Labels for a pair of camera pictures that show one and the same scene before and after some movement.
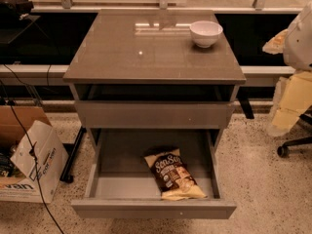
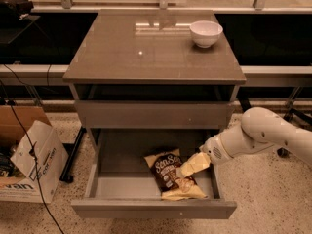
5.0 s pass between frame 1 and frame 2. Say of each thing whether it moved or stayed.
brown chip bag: stayed
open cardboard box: stayed
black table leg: stayed
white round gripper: moved
